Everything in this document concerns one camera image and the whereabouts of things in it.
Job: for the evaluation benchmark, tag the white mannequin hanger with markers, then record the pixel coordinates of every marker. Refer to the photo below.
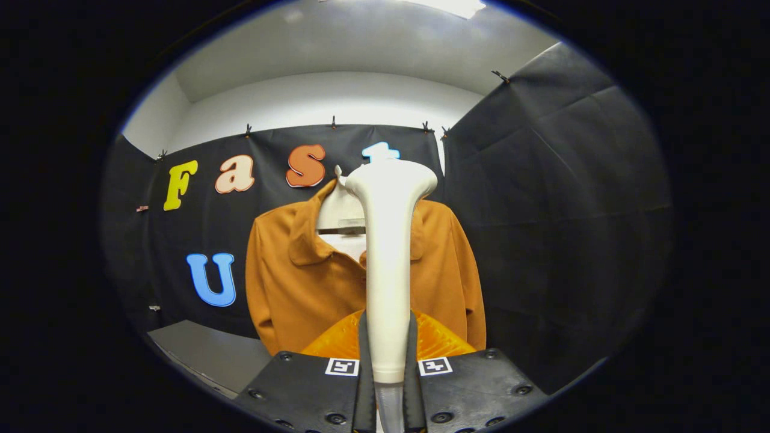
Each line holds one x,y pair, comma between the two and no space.
340,210

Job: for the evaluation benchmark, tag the grey cabinet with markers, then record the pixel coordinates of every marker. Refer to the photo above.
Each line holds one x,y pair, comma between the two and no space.
210,355

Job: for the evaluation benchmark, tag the long ceiling light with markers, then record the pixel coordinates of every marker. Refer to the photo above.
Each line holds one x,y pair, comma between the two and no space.
451,7

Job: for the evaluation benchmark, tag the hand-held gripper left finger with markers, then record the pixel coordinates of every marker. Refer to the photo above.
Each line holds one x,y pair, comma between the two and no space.
366,361

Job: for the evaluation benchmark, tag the black backdrop cloth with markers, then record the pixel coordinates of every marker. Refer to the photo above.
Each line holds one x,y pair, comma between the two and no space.
541,210

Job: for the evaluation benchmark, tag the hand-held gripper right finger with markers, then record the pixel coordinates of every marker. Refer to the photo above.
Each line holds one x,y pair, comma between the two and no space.
412,361

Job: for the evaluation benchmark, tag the orange button shirt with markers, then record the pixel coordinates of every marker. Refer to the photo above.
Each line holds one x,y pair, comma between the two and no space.
301,288

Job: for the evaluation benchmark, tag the row of black clips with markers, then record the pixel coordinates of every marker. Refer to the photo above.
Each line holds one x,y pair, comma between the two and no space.
333,123

